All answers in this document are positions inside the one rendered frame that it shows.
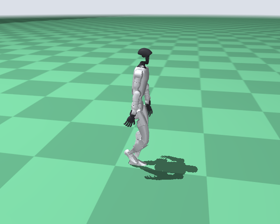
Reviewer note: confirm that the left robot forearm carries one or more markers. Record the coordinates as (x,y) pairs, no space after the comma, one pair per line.
(147,96)

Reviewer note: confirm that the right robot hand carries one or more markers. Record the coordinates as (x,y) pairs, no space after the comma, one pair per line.
(130,120)

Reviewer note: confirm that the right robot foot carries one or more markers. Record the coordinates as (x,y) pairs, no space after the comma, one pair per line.
(132,158)

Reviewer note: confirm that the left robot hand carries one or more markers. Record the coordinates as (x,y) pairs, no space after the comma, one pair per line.
(149,109)

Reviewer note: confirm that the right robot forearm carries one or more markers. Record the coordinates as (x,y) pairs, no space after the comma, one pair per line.
(135,102)

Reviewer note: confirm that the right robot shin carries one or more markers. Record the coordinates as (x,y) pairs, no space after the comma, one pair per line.
(139,145)

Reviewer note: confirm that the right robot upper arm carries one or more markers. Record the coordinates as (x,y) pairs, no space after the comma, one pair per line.
(138,74)

